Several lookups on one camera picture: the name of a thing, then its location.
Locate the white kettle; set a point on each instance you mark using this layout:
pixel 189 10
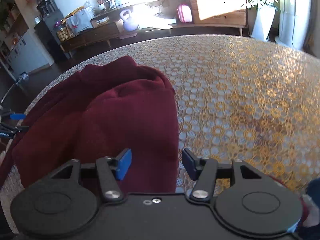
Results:
pixel 37 20

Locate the black coffee machine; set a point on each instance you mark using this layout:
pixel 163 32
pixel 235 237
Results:
pixel 47 5

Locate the jar of gold chocolates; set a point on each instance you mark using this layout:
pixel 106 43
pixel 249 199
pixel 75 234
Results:
pixel 63 33

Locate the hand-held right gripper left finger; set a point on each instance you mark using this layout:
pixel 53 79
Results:
pixel 123 165

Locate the white planter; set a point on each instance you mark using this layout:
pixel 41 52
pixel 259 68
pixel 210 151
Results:
pixel 262 22

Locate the flat cardboard box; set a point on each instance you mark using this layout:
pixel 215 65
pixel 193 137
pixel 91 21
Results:
pixel 100 22

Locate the pink case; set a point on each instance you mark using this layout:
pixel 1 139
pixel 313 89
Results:
pixel 184 13

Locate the wooden wall shelves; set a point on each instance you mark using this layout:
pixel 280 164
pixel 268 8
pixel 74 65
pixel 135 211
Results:
pixel 13 17

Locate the wooden TV cabinet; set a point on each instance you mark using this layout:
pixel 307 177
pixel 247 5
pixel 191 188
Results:
pixel 100 33

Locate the white storage cabinet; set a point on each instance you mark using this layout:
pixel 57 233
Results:
pixel 27 55

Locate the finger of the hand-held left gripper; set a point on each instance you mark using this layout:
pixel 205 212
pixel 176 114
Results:
pixel 15 129
pixel 18 117

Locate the white tower air conditioner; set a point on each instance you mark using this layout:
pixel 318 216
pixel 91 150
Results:
pixel 292 12

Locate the maroon sweater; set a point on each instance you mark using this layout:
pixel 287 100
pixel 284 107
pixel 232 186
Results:
pixel 112 120

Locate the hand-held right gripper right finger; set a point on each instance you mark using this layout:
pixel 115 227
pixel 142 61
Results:
pixel 190 165

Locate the white gift bag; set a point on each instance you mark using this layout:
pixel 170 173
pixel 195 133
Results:
pixel 81 20

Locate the purple kettlebell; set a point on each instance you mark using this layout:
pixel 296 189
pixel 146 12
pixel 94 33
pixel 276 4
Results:
pixel 128 21

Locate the dark grey cabinet with coffee machine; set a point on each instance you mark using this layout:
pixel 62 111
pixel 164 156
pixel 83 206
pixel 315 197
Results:
pixel 48 40

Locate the person's leg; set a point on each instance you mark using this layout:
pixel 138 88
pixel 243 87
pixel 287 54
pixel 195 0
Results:
pixel 312 205

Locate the pair of white shoes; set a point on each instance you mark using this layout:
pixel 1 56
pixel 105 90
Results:
pixel 22 78

